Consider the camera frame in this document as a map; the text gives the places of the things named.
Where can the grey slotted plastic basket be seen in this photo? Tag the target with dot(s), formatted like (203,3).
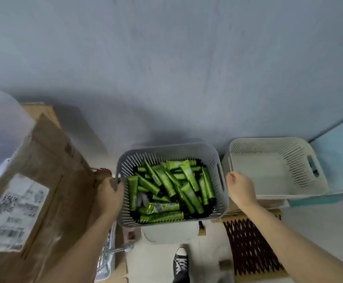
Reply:
(171,150)

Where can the person's right forearm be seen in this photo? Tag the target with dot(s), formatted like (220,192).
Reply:
(292,247)

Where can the person's left hand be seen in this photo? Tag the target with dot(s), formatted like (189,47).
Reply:
(108,198)

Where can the person's left forearm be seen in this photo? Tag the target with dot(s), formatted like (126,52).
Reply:
(80,253)

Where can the person's left thumb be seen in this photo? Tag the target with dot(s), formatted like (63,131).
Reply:
(108,181)

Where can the brown cardboard box with label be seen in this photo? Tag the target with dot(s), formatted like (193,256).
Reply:
(56,173)

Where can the dark red mesh mat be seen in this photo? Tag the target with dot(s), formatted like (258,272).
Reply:
(251,247)

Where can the white slotted plastic basket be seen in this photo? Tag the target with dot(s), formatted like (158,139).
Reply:
(271,170)

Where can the person's right thumb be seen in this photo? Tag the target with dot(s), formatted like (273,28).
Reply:
(231,177)

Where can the black and white sneaker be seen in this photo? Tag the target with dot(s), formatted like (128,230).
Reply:
(180,262)

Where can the clear plastic storage container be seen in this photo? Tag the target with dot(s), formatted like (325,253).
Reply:
(3,126)

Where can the pile of green tubes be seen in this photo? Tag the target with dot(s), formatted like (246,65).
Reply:
(165,179)

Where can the person's right hand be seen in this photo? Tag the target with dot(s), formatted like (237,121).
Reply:
(242,190)

